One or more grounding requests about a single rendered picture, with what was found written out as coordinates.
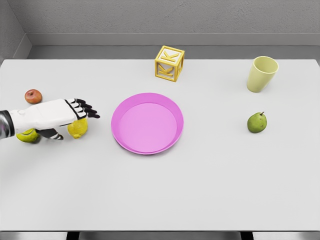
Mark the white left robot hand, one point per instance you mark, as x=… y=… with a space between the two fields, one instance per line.
x=53 y=112

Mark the yellow lemon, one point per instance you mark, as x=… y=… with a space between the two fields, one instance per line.
x=78 y=128

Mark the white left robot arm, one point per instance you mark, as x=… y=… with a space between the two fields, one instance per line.
x=17 y=120

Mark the pink round plate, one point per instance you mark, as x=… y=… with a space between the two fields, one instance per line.
x=147 y=123

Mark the red apple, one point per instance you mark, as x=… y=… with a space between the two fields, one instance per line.
x=33 y=96

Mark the yellow-green tennis ball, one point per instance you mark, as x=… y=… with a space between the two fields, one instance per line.
x=27 y=136

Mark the yellow letter K block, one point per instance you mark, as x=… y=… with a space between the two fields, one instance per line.
x=169 y=63

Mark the green pear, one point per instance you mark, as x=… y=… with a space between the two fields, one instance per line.
x=257 y=122

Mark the pale yellow-green cup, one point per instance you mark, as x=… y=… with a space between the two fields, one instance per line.
x=261 y=74

